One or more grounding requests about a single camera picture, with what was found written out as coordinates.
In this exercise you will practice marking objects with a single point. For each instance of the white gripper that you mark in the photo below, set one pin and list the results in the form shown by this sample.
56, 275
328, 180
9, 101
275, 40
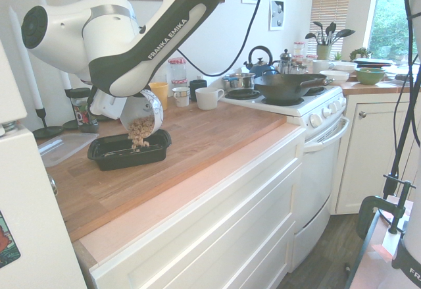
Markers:
105, 106

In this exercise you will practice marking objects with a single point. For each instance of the white bowl with swirl pattern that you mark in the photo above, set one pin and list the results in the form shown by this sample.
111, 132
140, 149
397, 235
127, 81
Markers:
151, 104

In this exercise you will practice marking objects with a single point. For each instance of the spice jar with black lid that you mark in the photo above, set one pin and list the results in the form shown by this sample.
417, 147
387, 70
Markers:
82, 122

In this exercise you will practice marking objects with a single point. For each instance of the yellow mug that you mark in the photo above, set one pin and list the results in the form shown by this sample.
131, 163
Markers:
161, 91

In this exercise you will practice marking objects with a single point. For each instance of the clear plastic container lid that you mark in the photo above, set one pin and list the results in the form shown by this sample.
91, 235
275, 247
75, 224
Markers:
62, 147

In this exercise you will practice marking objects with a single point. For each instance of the clear glass mug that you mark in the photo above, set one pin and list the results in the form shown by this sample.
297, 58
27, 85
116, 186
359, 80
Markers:
161, 78

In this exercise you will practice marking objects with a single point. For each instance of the black plastic food container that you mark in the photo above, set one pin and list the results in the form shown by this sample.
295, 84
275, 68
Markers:
131, 164

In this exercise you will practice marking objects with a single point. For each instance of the small white banded cup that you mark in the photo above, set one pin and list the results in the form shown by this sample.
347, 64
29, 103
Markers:
181, 97

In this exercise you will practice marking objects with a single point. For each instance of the glass jar red checkered lid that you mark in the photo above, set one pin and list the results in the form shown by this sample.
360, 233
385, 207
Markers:
177, 68
179, 82

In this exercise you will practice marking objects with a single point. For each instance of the black mug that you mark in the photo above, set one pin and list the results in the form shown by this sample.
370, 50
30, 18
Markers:
197, 86

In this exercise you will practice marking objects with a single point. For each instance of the large white mug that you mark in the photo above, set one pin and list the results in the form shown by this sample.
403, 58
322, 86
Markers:
207, 99

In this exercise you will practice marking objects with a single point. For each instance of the white refrigerator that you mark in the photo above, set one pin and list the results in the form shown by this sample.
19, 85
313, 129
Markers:
29, 203

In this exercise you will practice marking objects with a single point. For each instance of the stainless steel pot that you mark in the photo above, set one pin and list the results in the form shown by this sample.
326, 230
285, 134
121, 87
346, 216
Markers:
238, 81

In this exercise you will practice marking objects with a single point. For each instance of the white drawer cabinet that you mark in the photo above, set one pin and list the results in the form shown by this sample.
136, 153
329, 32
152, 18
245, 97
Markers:
213, 220

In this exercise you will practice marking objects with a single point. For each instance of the colourful fridge magnet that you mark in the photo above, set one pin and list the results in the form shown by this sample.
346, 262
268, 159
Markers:
8, 239

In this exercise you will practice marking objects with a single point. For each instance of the black wok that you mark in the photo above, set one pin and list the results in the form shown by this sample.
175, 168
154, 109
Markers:
279, 88

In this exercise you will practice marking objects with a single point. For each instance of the glass french press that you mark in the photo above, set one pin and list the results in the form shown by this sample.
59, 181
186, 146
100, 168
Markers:
285, 62

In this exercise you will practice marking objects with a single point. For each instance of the small jar with red lid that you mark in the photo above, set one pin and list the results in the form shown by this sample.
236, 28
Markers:
299, 45

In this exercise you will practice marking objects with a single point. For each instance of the black kitchen utensil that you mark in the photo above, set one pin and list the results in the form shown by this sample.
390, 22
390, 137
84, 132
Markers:
318, 29
310, 36
331, 30
345, 33

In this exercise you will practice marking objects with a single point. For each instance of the white coffee mug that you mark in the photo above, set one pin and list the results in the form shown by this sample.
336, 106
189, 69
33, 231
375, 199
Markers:
320, 66

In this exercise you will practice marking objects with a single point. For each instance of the white stove with oven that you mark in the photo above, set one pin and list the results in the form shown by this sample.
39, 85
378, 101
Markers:
315, 170

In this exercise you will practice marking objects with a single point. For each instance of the pale green utensil crock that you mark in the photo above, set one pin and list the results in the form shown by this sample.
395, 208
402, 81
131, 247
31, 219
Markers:
323, 52

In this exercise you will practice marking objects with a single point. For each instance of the shallow white bowl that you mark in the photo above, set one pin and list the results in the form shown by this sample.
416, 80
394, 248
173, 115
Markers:
332, 75

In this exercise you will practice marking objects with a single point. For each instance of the beige window blind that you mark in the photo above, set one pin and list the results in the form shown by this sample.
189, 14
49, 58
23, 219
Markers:
330, 2

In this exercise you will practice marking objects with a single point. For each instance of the small succulent plant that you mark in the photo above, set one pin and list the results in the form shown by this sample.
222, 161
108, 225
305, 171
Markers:
358, 53

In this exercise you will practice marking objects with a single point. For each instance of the white cupboard with knob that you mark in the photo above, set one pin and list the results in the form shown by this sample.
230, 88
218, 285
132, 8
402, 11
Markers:
361, 170

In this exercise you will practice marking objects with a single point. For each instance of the green bowl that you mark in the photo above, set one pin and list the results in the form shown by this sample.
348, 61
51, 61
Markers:
370, 76

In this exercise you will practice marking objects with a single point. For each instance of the dark flat tray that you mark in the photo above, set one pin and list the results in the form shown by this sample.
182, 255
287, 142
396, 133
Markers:
375, 62

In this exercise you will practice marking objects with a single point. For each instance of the green C-clamp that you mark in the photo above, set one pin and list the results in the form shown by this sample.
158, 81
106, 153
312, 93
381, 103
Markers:
365, 213

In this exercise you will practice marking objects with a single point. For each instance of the window with garden view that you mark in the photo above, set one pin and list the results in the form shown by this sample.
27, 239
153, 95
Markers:
391, 22

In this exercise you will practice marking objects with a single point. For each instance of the black stand rod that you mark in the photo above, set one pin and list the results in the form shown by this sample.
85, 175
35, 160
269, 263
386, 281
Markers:
402, 137

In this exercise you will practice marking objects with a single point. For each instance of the robot mounting table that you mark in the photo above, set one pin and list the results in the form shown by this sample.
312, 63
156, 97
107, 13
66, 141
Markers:
371, 269

